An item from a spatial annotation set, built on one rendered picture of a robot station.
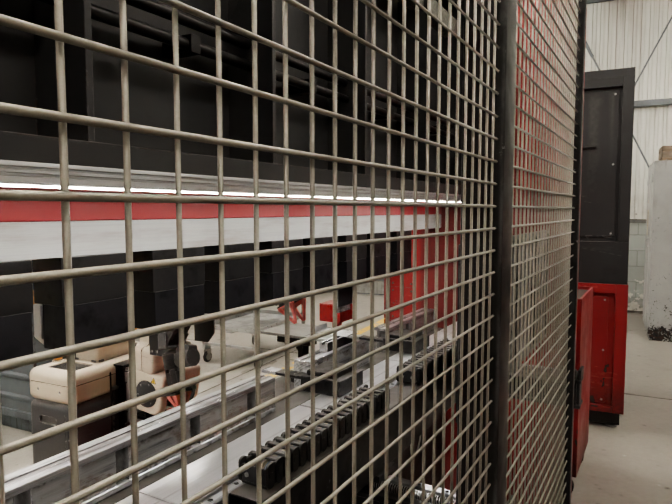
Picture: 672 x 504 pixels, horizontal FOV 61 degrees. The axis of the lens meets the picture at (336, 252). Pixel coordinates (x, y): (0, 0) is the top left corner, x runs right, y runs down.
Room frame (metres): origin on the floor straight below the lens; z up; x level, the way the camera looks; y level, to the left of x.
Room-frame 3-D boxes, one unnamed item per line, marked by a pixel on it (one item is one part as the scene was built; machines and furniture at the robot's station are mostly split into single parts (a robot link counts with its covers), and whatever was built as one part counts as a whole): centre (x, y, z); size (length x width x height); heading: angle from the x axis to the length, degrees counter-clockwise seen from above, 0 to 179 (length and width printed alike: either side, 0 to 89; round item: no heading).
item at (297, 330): (1.96, 0.11, 1.00); 0.26 x 0.18 x 0.01; 60
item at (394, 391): (1.24, -0.12, 0.94); 1.02 x 0.06 x 0.12; 150
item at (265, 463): (1.02, 0.02, 1.02); 0.44 x 0.06 x 0.04; 150
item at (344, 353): (1.84, 0.00, 0.92); 0.39 x 0.06 x 0.10; 150
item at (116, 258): (1.05, 0.47, 1.26); 0.15 x 0.09 x 0.17; 150
